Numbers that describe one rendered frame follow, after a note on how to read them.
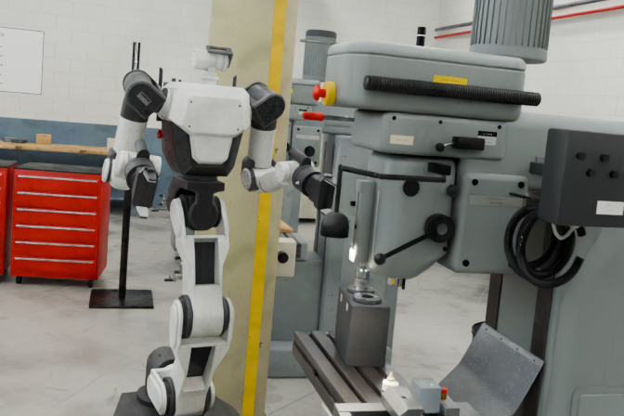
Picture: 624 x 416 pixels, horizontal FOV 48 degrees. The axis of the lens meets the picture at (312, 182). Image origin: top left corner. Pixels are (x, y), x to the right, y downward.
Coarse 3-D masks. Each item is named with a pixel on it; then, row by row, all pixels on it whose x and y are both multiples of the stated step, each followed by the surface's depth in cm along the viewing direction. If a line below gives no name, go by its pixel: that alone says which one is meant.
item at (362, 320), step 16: (352, 288) 221; (352, 304) 208; (368, 304) 208; (384, 304) 211; (336, 320) 228; (352, 320) 207; (368, 320) 207; (384, 320) 208; (336, 336) 226; (352, 336) 207; (368, 336) 208; (384, 336) 208; (352, 352) 208; (368, 352) 208; (384, 352) 209
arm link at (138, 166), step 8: (136, 160) 197; (144, 160) 197; (128, 168) 195; (136, 168) 191; (144, 168) 186; (128, 176) 194; (136, 176) 188; (144, 176) 187; (128, 184) 195; (136, 184) 187; (144, 184) 188; (152, 184) 188; (136, 192) 188; (144, 192) 189; (152, 192) 189; (136, 200) 189; (144, 200) 190; (152, 200) 190
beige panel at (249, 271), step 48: (240, 0) 333; (288, 0) 339; (240, 48) 336; (288, 48) 342; (288, 96) 345; (240, 144) 342; (240, 192) 345; (240, 240) 348; (240, 288) 351; (240, 336) 354; (240, 384) 357
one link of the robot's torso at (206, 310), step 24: (192, 240) 226; (216, 240) 231; (192, 264) 224; (216, 264) 231; (192, 288) 224; (216, 288) 227; (192, 312) 222; (216, 312) 225; (192, 336) 224; (216, 336) 230
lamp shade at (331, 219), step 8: (328, 216) 173; (336, 216) 173; (344, 216) 174; (328, 224) 172; (336, 224) 172; (344, 224) 173; (320, 232) 175; (328, 232) 172; (336, 232) 172; (344, 232) 173
